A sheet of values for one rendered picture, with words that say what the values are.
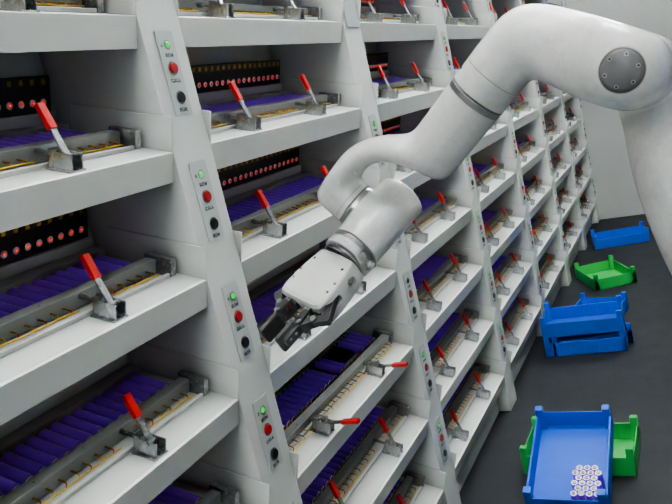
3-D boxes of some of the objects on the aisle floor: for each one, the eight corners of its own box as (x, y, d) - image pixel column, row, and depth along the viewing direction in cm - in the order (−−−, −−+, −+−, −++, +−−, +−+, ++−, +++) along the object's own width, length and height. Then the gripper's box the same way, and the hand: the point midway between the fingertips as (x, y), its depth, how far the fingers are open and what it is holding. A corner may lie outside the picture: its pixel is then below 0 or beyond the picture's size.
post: (362, 733, 133) (93, -310, 101) (341, 779, 125) (41, -340, 93) (270, 714, 142) (-2, -248, 111) (245, 755, 134) (-57, -270, 102)
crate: (641, 439, 210) (636, 414, 209) (636, 476, 193) (632, 449, 191) (536, 439, 224) (532, 415, 223) (523, 473, 207) (518, 448, 205)
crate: (611, 516, 179) (605, 495, 175) (528, 512, 188) (521, 492, 184) (614, 424, 201) (609, 404, 198) (540, 425, 211) (534, 405, 207)
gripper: (305, 229, 121) (229, 309, 115) (373, 255, 109) (294, 346, 103) (323, 258, 126) (252, 337, 120) (391, 287, 114) (316, 375, 108)
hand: (280, 331), depth 112 cm, fingers open, 3 cm apart
